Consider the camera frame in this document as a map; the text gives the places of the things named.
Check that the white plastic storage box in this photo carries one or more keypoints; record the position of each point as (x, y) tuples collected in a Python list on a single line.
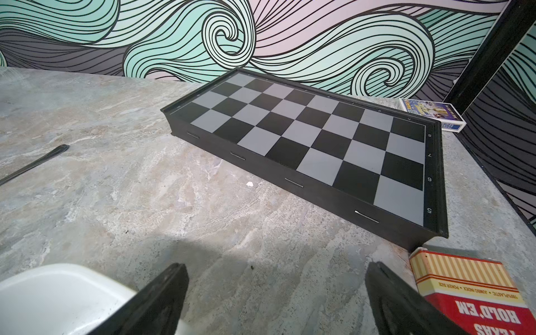
[(62, 299)]

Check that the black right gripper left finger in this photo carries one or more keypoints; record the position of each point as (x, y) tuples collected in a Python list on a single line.
[(156, 309)]

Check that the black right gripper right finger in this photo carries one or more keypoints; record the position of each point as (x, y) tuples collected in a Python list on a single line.
[(399, 309)]

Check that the black grey chessboard box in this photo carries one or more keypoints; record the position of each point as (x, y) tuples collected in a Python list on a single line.
[(377, 167)]

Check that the red Texas Hold'em card box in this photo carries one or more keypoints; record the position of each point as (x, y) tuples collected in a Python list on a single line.
[(478, 295)]

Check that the black corner frame post right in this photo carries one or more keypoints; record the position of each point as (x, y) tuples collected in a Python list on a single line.
[(511, 27)]

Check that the long silver spoon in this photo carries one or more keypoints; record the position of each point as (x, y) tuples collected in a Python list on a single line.
[(50, 155)]

